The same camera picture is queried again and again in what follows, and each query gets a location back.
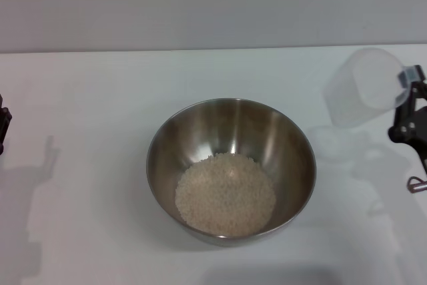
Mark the stainless steel mixing bowl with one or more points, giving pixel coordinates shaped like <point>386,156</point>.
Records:
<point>230,131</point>

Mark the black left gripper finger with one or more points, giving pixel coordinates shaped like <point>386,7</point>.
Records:
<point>4,125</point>

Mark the white rice grains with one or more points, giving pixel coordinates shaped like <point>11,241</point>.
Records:
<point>227,195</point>

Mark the clear plastic measuring cup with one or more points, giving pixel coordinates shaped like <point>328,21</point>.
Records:
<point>360,91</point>

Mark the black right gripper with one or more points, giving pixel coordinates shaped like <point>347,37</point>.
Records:
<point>421,159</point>

